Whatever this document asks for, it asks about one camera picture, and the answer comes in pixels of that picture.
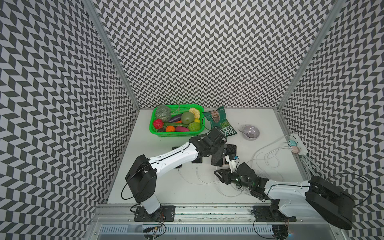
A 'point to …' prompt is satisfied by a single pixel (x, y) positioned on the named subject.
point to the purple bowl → (251, 132)
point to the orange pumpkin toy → (170, 128)
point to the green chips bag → (218, 118)
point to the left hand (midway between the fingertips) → (218, 150)
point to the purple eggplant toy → (175, 118)
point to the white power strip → (295, 137)
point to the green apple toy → (187, 117)
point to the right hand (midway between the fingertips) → (216, 174)
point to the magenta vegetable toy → (181, 129)
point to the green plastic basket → (196, 109)
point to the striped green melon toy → (194, 126)
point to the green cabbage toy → (163, 112)
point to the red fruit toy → (158, 123)
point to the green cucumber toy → (175, 124)
